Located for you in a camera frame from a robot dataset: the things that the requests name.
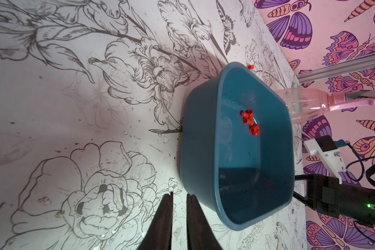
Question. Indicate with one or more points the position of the pink spray bottle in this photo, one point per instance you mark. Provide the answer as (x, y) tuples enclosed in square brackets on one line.
[(308, 104)]

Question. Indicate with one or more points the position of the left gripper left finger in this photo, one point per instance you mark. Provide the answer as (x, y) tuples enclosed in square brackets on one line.
[(159, 234)]

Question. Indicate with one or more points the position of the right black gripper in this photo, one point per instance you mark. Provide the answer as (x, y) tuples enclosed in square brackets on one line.
[(327, 196)]

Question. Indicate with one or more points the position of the teal plastic storage box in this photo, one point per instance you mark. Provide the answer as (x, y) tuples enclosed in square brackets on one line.
[(243, 178)]

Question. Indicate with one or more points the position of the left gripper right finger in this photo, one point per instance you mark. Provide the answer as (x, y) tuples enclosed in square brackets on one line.
[(199, 233)]

